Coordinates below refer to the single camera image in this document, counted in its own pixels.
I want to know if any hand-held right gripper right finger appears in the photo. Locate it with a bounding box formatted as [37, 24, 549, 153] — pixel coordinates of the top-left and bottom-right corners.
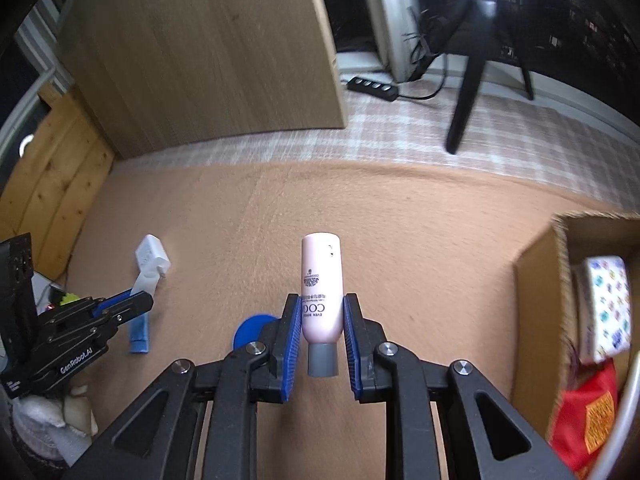
[342, 292, 581, 480]

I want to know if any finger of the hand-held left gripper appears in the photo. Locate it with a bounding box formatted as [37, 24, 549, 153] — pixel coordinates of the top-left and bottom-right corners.
[90, 292, 155, 346]
[42, 290, 136, 321]

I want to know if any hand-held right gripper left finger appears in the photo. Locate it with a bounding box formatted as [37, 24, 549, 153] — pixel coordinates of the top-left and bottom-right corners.
[62, 292, 303, 480]

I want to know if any blue round tin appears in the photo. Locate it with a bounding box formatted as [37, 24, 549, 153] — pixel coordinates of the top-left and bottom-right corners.
[233, 313, 282, 350]

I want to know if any pink cosmetic tube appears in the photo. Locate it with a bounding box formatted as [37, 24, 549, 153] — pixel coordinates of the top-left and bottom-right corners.
[301, 232, 346, 378]

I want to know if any cardboard box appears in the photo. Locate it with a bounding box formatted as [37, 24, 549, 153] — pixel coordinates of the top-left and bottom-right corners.
[515, 211, 640, 480]

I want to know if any patterned tissue pack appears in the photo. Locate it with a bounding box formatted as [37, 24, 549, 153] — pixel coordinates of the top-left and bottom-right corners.
[572, 255, 632, 365]

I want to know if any person's left hand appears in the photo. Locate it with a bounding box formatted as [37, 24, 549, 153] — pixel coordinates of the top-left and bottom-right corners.
[12, 385, 98, 466]

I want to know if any brown felt mat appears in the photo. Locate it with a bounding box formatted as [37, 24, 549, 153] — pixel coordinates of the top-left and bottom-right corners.
[47, 160, 640, 480]

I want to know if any pine wood panel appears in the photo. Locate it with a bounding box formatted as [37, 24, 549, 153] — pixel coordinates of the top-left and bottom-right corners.
[0, 85, 116, 281]

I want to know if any plaid floor cloth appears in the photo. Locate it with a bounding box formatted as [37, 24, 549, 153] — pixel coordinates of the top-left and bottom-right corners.
[115, 52, 640, 206]

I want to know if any red packet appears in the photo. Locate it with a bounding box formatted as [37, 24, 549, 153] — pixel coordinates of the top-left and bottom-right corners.
[549, 360, 621, 480]

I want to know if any wooden board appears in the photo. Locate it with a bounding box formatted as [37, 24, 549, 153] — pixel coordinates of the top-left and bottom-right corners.
[59, 0, 349, 161]

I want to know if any black power strip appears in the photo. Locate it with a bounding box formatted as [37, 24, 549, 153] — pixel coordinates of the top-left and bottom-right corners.
[347, 77, 401, 102]

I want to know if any black tripod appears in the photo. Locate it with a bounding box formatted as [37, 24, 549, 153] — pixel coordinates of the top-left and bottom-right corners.
[445, 0, 536, 155]

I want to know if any white wall charger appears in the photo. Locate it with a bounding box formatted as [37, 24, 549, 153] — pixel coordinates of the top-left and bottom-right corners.
[135, 234, 173, 288]

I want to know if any black power cable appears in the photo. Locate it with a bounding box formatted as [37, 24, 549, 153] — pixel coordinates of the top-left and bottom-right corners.
[397, 5, 451, 101]

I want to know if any white door frame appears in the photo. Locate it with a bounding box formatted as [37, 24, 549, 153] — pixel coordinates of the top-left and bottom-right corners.
[357, 0, 422, 83]

